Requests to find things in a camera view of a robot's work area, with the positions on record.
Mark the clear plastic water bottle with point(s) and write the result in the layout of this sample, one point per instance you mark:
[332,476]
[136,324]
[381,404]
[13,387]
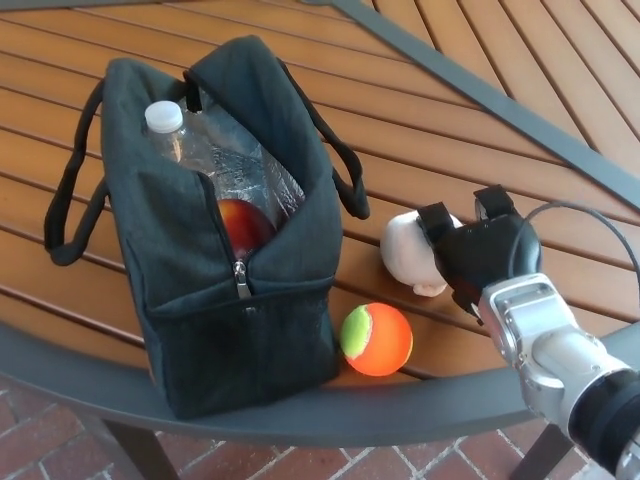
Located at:
[162,117]

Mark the dark metal table leg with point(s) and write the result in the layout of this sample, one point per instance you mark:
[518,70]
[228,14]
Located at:
[145,455]
[545,455]

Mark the cream round soft toy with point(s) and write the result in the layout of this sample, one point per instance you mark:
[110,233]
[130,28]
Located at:
[405,245]

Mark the dark grey insulated lunch bag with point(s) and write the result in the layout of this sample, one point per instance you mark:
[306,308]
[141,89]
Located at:
[175,275]

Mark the red apple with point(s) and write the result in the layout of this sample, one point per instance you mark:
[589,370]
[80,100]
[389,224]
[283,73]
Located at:
[245,225]

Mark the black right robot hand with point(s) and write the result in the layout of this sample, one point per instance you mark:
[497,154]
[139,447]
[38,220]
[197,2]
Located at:
[480,250]

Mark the orange and green tennis ball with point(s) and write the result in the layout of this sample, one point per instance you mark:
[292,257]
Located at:
[382,340]

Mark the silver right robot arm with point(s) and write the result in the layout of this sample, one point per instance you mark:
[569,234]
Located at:
[550,340]

